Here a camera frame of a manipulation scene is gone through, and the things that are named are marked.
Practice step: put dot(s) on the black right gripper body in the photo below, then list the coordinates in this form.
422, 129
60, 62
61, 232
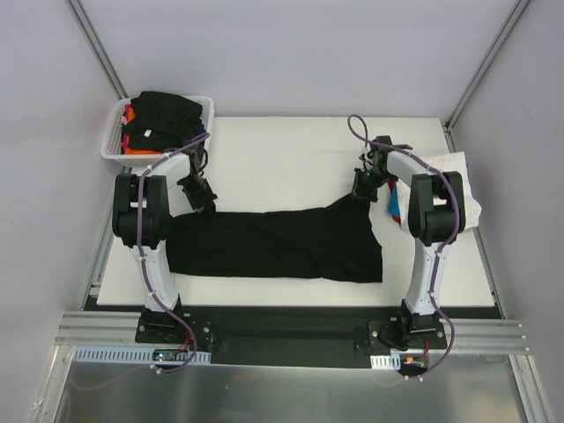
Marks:
366, 190

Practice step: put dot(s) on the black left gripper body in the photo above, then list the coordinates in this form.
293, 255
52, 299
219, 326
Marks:
202, 199

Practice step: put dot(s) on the black t shirt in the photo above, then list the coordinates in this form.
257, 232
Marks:
162, 122
335, 242

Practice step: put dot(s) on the white plastic laundry basket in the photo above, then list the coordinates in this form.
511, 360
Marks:
111, 141

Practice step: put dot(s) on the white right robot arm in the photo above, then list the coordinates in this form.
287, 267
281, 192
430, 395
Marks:
435, 218

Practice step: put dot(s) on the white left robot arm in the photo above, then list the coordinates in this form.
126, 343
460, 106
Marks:
141, 219

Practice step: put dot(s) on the black t shirt in basket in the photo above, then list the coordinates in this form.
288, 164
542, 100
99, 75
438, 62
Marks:
162, 122

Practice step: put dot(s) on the pink t shirt in basket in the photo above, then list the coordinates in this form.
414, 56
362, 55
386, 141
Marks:
125, 119

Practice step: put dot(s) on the orange t shirt in basket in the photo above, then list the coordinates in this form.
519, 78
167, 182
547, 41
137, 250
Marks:
136, 151

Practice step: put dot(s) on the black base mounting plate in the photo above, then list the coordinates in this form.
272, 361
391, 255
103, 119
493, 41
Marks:
334, 337

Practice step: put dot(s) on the right white cable duct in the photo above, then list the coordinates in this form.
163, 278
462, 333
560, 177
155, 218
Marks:
385, 362

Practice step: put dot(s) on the white cable duct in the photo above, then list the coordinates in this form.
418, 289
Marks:
130, 355
385, 362

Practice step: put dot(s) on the aluminium front rail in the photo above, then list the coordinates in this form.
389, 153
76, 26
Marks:
472, 336

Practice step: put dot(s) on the left white cable duct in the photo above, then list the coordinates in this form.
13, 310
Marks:
130, 355

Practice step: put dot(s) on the left aluminium frame post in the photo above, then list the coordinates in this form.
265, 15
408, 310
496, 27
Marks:
100, 54

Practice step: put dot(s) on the aluminium frame post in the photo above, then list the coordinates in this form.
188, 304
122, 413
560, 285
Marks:
508, 26
100, 54

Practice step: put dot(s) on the right aluminium frame post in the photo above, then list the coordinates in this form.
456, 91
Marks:
508, 26

